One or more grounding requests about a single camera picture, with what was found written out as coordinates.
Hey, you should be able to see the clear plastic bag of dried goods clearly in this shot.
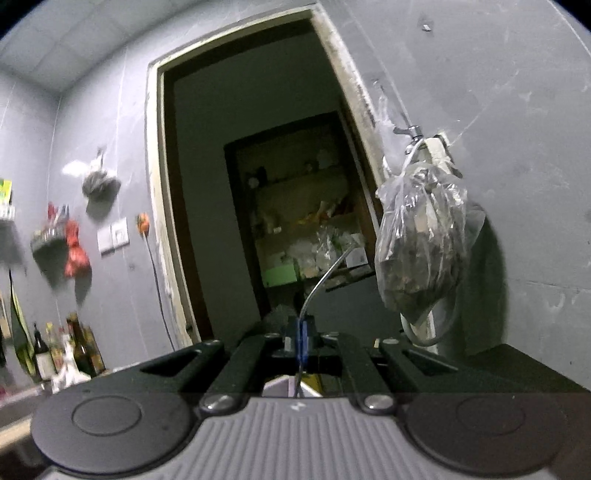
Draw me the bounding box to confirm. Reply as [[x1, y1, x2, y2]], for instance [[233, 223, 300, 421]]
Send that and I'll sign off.
[[375, 161, 485, 315]]

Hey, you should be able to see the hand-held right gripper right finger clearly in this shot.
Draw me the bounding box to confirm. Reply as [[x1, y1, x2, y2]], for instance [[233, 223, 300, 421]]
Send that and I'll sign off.
[[300, 320, 463, 414]]

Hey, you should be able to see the cluttered storage shelf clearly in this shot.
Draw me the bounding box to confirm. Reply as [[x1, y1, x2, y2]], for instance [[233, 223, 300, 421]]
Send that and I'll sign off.
[[224, 111, 384, 296]]

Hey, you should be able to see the dark pump bottle white label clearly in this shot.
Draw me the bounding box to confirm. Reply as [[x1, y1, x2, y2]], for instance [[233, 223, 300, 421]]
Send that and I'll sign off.
[[32, 322, 57, 381]]

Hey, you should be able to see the small yellow sauce bottle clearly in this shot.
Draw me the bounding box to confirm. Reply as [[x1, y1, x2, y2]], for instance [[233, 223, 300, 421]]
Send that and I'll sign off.
[[50, 323, 66, 370]]

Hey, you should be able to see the black power cable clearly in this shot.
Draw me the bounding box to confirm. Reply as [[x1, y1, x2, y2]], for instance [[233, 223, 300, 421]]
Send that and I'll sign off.
[[144, 231, 178, 352]]

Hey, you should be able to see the red plastic bag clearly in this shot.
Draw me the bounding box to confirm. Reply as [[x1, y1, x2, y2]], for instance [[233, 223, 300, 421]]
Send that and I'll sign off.
[[64, 220, 90, 278]]

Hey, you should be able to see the white crumpled cloth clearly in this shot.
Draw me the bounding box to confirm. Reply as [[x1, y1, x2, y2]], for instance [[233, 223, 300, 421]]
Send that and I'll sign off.
[[51, 360, 90, 386]]

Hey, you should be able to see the green hanging cloth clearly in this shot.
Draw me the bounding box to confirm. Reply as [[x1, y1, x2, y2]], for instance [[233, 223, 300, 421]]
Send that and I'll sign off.
[[8, 270, 38, 384]]

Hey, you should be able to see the tall brown glass bottle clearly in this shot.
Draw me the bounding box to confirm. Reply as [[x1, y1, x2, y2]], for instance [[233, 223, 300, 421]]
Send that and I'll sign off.
[[67, 313, 100, 377]]

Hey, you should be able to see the door frame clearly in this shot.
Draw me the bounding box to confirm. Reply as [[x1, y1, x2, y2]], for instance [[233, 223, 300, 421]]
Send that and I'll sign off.
[[147, 0, 389, 352]]

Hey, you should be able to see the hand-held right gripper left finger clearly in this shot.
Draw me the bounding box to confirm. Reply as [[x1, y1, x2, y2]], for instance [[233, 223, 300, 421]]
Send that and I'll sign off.
[[139, 318, 302, 414]]

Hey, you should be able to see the metal wall rack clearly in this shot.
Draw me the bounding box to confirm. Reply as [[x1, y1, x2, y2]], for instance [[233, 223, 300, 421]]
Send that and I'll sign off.
[[30, 203, 70, 259]]

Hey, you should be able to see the hanging bag of dark goods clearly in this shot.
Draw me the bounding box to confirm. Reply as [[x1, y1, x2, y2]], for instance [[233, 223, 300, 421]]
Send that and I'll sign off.
[[62, 147, 122, 204]]

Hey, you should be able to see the green box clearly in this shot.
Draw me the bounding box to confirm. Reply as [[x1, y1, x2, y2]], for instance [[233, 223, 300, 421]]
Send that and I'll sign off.
[[262, 261, 300, 288]]

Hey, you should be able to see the metal spoon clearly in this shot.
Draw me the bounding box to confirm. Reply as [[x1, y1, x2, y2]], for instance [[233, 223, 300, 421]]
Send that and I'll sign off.
[[295, 244, 360, 398]]

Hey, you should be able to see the white wall switch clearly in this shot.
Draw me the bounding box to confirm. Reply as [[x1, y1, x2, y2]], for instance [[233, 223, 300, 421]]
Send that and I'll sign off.
[[98, 217, 130, 254]]

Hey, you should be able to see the dark grey cabinet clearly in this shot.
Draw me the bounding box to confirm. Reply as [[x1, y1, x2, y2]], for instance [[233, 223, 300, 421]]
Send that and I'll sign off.
[[302, 272, 407, 342]]

